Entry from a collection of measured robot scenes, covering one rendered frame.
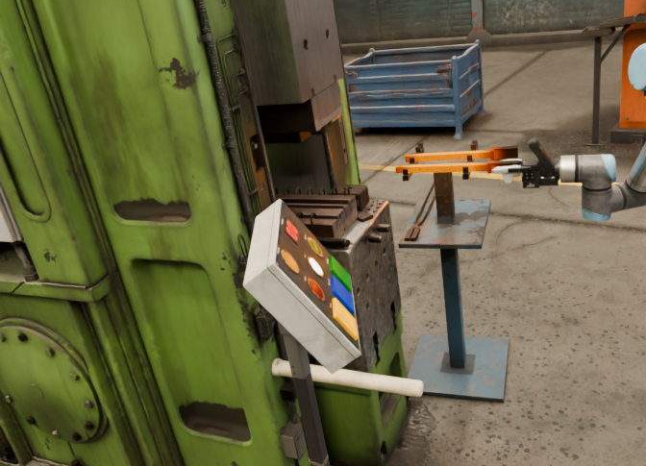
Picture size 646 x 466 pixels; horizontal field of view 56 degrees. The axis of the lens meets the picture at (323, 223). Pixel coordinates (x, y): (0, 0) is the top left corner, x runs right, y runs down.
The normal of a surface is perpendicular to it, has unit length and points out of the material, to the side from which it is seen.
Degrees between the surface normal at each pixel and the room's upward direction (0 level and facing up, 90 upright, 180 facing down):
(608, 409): 0
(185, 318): 90
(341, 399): 90
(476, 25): 90
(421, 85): 89
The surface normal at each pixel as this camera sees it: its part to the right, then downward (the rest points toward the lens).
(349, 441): -0.40, 0.43
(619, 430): -0.15, -0.90
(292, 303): 0.03, 0.40
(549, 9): -0.57, 0.43
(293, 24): 0.91, 0.04
